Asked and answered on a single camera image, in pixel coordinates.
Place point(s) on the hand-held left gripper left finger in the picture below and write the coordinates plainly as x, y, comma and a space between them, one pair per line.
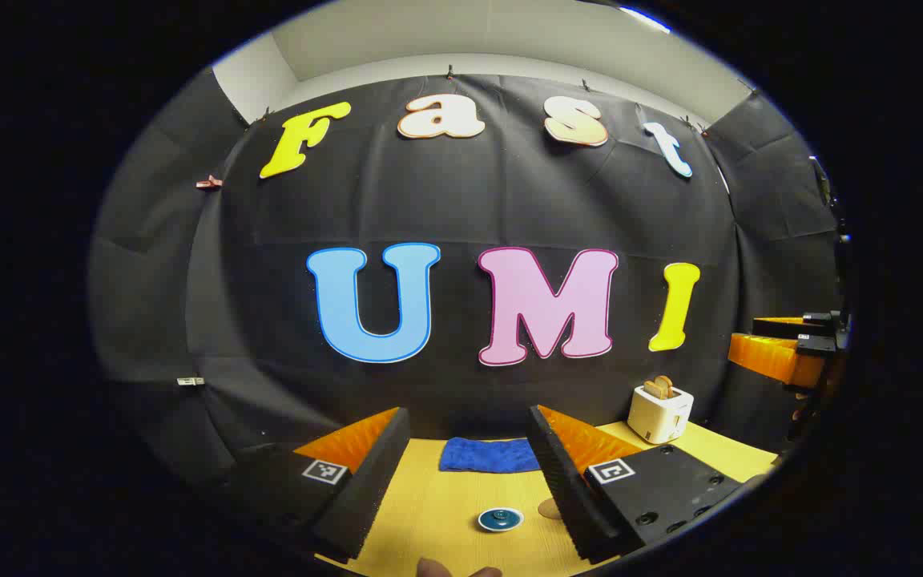
365, 481

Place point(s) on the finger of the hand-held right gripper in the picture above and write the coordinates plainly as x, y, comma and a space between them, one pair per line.
774, 359
782, 325

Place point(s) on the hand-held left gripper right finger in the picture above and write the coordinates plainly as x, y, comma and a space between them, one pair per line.
570, 489

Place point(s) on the round brown coaster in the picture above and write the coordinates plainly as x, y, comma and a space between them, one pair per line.
548, 509

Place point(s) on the white teacup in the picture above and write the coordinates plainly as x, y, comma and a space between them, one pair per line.
501, 530

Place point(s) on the blue towel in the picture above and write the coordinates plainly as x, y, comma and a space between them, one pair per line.
485, 455

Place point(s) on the toast slice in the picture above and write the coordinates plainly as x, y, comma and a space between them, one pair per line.
666, 385
650, 389

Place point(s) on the white toaster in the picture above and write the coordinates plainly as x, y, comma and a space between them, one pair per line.
658, 418

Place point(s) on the white cloth clip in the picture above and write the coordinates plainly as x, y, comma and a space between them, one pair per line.
190, 381

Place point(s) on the black backdrop cloth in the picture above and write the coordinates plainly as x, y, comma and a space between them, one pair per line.
461, 200

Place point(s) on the reddish cloth clip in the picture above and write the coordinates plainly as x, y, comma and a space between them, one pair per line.
209, 183

